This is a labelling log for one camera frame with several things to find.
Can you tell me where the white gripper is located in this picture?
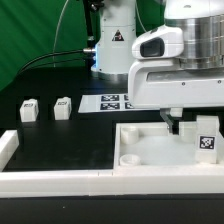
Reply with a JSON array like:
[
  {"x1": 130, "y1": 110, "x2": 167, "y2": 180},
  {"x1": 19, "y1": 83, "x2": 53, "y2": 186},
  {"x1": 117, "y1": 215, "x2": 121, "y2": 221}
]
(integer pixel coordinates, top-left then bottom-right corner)
[{"x1": 128, "y1": 25, "x2": 224, "y2": 135}]

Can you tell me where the white square table top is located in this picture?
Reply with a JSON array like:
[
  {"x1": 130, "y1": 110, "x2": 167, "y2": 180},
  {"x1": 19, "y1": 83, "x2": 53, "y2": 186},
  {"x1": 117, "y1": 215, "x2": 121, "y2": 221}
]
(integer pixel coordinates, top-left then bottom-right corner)
[{"x1": 114, "y1": 121, "x2": 224, "y2": 169}]

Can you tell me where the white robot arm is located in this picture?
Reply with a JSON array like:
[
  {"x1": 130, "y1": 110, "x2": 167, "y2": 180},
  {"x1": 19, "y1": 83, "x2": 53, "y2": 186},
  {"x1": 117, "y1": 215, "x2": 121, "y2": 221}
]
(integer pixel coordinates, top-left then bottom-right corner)
[{"x1": 87, "y1": 0, "x2": 224, "y2": 117}]

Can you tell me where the white sheet with tags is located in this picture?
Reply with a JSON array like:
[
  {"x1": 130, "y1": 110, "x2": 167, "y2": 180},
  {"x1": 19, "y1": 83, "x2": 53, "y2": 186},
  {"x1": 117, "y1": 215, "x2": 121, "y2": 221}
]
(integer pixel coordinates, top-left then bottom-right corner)
[{"x1": 77, "y1": 93, "x2": 148, "y2": 114}]

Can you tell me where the white U-shaped fence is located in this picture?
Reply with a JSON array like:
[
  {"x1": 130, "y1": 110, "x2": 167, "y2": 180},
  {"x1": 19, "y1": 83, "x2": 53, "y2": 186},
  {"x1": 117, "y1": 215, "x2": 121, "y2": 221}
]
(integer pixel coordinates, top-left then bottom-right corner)
[{"x1": 0, "y1": 130, "x2": 224, "y2": 198}]

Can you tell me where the green backdrop cloth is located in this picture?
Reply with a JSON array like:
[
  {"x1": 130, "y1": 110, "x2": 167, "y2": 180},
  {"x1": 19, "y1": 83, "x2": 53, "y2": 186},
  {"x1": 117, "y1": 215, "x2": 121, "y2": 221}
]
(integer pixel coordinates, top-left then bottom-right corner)
[{"x1": 0, "y1": 0, "x2": 166, "y2": 92}]

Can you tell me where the black thick cable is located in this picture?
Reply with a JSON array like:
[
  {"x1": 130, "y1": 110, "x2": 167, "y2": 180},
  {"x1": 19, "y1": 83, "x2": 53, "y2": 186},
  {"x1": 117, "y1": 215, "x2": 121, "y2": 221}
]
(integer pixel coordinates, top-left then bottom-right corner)
[{"x1": 18, "y1": 48, "x2": 98, "y2": 76}]

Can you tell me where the grey thin cable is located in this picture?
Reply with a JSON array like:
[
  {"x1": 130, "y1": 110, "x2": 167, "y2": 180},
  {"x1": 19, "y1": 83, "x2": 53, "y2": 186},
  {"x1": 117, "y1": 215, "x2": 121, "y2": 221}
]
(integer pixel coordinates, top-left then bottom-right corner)
[{"x1": 52, "y1": 0, "x2": 71, "y2": 68}]

